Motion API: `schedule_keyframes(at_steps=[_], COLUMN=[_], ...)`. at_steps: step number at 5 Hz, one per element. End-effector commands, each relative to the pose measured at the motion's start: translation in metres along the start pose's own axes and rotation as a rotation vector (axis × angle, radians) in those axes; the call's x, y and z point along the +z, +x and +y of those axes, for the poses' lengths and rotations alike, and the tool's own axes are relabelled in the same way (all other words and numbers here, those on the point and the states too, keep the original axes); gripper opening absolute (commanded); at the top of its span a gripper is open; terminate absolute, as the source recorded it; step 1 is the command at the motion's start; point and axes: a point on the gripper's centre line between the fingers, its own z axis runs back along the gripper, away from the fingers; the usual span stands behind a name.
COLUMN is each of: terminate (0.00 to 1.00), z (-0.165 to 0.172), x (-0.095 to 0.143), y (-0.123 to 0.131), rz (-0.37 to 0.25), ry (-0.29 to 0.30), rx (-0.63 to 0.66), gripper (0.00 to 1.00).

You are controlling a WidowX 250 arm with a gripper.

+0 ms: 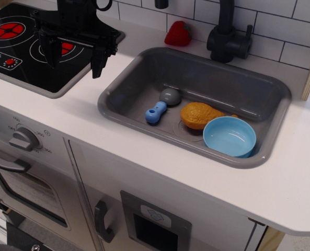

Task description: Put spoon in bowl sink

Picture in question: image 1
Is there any grey oven knob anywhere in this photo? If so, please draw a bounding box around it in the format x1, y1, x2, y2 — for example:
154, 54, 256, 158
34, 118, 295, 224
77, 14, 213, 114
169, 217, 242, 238
9, 127, 40, 152

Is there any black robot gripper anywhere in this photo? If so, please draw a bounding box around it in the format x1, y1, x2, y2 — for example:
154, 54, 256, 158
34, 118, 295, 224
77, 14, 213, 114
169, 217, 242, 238
31, 1, 118, 78

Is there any grey oven door handle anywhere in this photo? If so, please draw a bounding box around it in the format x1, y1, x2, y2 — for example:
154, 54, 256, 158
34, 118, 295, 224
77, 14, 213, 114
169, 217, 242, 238
0, 157, 31, 173

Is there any light blue plastic bowl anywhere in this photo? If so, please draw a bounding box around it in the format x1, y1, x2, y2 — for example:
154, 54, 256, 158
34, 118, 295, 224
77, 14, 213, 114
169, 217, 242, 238
203, 116, 257, 158

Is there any black cable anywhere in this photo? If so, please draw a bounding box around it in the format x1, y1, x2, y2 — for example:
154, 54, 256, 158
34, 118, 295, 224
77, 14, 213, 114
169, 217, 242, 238
95, 0, 113, 12

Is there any dark grey toy faucet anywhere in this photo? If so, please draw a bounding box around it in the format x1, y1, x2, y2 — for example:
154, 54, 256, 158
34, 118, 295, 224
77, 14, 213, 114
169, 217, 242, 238
206, 0, 253, 63

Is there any blue and grey toy spoon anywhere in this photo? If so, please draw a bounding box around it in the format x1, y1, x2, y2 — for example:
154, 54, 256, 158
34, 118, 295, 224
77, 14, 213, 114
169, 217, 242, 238
145, 88, 181, 124

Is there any grey toy sink basin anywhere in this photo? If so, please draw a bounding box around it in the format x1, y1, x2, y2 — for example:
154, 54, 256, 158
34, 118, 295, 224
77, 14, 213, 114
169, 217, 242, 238
98, 48, 292, 168

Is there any grey dispenser panel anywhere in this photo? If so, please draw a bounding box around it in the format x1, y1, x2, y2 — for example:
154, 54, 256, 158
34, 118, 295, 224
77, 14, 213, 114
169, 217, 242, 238
120, 190, 192, 251

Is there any orange toy chicken drumstick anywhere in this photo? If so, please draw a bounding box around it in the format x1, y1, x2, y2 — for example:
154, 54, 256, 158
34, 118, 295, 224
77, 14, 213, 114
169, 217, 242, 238
180, 102, 226, 130

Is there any toy oven door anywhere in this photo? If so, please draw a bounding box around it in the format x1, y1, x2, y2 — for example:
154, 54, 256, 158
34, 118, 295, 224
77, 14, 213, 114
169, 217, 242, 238
0, 158, 96, 250

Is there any red toy strawberry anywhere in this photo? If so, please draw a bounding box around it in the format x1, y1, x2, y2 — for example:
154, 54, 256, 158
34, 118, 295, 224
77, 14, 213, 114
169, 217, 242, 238
164, 21, 192, 47

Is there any black toy stove top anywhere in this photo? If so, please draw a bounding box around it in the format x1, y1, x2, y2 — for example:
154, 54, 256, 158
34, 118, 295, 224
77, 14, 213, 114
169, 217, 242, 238
0, 2, 126, 99

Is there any grey cabinet door handle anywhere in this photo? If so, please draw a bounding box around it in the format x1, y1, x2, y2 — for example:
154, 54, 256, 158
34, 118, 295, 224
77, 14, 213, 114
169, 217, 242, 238
94, 200, 114, 243

